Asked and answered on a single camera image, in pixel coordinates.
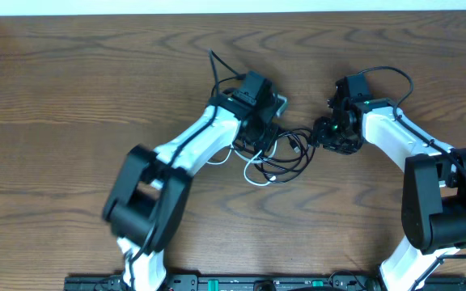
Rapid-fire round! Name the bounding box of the white usb cable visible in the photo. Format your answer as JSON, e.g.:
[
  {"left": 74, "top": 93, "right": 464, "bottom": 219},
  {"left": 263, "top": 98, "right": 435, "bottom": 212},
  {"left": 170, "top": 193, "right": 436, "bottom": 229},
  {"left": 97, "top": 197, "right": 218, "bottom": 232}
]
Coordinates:
[{"left": 205, "top": 139, "right": 278, "bottom": 188}]

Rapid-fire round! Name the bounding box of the black usb cable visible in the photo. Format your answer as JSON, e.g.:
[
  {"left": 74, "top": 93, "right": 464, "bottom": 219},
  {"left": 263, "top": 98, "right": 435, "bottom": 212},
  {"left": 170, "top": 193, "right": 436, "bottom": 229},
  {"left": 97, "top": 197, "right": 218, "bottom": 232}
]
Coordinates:
[{"left": 232, "top": 127, "right": 319, "bottom": 185}]

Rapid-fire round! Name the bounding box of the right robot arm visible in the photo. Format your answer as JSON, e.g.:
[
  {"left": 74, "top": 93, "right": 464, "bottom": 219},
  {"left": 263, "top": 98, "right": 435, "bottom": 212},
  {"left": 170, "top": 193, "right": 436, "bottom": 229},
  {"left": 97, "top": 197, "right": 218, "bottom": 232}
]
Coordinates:
[{"left": 312, "top": 73, "right": 466, "bottom": 290}]

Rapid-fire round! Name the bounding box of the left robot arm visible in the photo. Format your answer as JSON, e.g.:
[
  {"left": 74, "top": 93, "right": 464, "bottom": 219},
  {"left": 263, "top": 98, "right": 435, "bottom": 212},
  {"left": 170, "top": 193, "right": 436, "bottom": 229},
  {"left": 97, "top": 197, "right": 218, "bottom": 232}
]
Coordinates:
[{"left": 102, "top": 71, "right": 288, "bottom": 290}]

